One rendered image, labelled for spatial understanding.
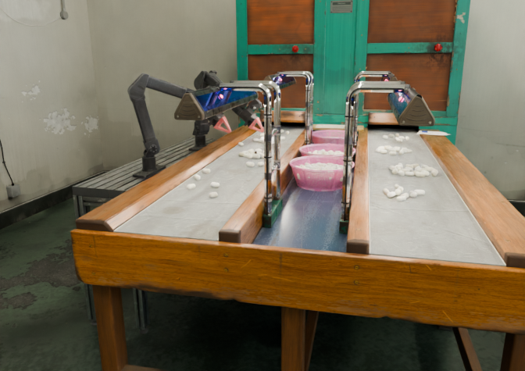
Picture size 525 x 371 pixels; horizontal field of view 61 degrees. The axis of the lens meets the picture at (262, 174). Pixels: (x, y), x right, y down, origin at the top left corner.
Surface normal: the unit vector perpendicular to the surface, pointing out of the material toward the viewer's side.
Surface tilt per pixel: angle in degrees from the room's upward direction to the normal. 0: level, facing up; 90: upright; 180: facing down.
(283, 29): 90
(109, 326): 90
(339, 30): 90
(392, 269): 90
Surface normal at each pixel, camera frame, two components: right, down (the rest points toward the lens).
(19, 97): 0.96, 0.07
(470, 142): -0.27, 0.25
